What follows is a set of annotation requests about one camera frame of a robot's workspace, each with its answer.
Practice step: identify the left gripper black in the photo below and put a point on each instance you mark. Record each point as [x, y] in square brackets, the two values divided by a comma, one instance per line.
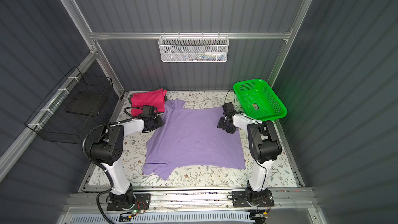
[159, 122]

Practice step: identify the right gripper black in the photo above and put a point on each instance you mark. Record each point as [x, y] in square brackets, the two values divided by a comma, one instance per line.
[221, 125]

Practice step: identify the green plastic basket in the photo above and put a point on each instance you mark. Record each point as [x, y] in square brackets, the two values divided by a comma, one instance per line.
[259, 101]

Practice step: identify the purple t shirt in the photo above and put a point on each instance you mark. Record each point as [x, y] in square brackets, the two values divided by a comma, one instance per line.
[191, 137]

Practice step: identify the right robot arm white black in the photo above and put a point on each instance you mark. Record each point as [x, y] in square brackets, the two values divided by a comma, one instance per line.
[264, 145]

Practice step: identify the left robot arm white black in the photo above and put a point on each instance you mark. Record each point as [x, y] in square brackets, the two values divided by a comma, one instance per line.
[103, 147]

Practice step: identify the folded magenta t shirt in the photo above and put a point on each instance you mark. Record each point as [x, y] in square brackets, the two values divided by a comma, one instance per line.
[147, 99]

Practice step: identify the floral table cloth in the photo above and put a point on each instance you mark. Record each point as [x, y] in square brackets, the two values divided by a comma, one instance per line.
[134, 156]

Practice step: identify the white spray bottle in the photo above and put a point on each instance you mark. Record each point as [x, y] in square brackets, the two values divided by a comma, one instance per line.
[216, 55]

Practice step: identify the white vented panel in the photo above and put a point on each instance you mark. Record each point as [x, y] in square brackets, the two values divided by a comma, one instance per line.
[182, 217]

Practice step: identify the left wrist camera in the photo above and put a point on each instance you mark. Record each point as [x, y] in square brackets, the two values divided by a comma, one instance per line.
[149, 110]

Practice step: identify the white wire mesh basket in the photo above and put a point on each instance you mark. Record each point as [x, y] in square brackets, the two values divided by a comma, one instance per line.
[192, 50]

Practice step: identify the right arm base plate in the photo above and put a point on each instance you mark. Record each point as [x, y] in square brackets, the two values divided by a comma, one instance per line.
[242, 199]

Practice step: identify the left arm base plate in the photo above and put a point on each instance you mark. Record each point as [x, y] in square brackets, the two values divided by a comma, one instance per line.
[135, 202]

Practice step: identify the black wire basket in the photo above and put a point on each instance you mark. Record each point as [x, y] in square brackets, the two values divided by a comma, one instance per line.
[85, 102]

